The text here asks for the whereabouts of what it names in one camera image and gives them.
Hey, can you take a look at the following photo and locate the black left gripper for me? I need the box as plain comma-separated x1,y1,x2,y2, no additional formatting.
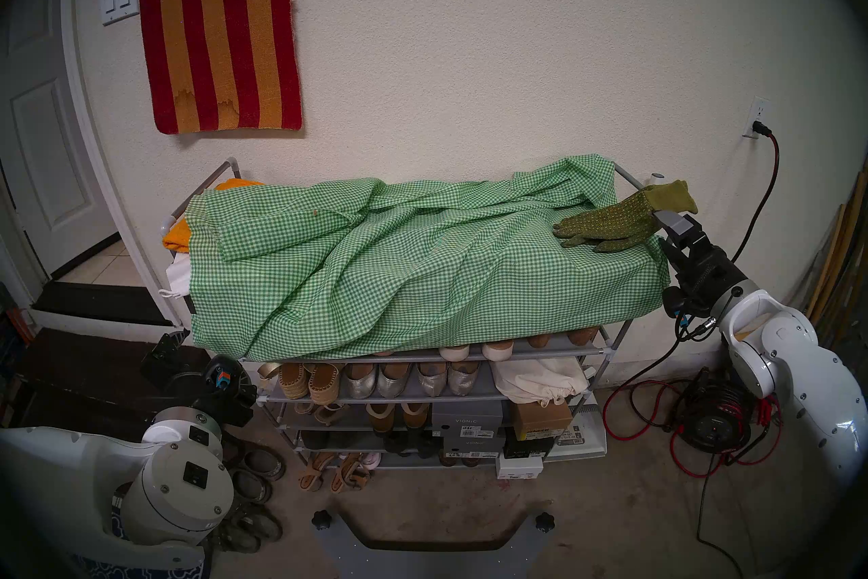
141,331,259,429

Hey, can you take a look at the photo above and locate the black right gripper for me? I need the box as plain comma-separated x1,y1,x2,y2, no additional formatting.
654,211,747,321

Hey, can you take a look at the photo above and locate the green dotted work glove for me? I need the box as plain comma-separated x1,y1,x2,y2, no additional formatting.
553,180,698,253

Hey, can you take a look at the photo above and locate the green white gingham cloth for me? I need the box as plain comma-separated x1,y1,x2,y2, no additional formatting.
184,154,672,363

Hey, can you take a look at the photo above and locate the white folded cloth bag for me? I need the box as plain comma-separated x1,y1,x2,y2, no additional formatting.
160,252,195,300

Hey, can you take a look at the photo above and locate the tan espadrille shoe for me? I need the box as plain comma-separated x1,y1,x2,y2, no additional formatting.
309,363,342,406
279,363,311,401

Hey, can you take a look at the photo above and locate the grey slip-on shoe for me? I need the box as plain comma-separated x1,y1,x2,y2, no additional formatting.
231,469,274,506
216,520,262,554
231,503,284,544
242,445,286,483

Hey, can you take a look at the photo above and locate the grey metal shoe rack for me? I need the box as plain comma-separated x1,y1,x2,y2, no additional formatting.
161,157,683,471

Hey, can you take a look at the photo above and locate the silver flat shoe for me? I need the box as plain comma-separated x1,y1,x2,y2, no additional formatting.
415,362,449,398
448,361,480,397
376,363,414,400
342,363,378,401

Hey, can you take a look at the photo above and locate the brown cardboard shoe box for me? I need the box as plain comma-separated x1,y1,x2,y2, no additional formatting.
511,399,574,442

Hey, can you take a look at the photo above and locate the black shoe box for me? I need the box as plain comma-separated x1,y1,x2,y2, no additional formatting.
503,430,555,460

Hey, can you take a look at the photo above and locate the grey Vionic shoe box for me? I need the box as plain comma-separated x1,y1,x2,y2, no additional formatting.
431,399,505,440

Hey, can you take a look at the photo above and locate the dark grey shoe box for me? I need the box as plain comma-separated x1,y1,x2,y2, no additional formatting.
442,437,507,459

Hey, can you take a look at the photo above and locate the black stair tread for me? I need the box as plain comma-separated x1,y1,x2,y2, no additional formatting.
33,281,174,327

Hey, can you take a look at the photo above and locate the dark brown floor mat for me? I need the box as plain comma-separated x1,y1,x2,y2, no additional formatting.
0,327,212,443

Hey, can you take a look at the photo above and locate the orange folded towel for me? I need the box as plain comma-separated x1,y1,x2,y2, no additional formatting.
162,178,264,253

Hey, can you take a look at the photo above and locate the wooden pole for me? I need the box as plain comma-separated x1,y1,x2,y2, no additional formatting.
806,203,848,321
817,171,868,341

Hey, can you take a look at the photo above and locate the white flat appliance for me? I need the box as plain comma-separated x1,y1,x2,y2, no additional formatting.
546,392,608,464

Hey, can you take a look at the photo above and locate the blue patterned rug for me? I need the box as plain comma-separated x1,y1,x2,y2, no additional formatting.
75,483,205,579

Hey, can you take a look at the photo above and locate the white panel door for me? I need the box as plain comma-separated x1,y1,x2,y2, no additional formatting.
0,0,124,281

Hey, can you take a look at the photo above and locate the black shoes pair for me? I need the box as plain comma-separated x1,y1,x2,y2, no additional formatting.
385,428,443,458

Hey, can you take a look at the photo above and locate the small white box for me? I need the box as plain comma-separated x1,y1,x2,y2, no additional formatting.
496,454,545,481

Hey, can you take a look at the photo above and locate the red yellow striped flag rug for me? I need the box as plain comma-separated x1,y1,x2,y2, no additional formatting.
139,0,304,135

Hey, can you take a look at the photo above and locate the red black power cord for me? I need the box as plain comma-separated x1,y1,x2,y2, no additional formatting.
602,120,782,480

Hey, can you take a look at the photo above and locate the white wall outlet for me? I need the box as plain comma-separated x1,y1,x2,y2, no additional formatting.
743,97,771,140

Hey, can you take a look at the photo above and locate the brown strappy sandal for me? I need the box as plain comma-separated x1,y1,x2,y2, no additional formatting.
294,401,344,426

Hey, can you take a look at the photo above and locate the black red cord reel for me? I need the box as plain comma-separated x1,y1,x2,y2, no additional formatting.
675,367,757,455

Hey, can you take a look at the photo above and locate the tan strappy sandal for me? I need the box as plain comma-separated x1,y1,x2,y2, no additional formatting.
330,452,372,494
298,452,335,493

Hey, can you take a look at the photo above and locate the white drawstring shoe bag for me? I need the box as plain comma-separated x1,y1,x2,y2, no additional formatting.
490,356,590,407

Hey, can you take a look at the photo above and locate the thin black floor cable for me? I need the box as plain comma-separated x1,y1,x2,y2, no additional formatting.
696,454,747,579

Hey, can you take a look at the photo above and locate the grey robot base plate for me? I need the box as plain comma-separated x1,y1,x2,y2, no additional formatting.
313,508,557,579

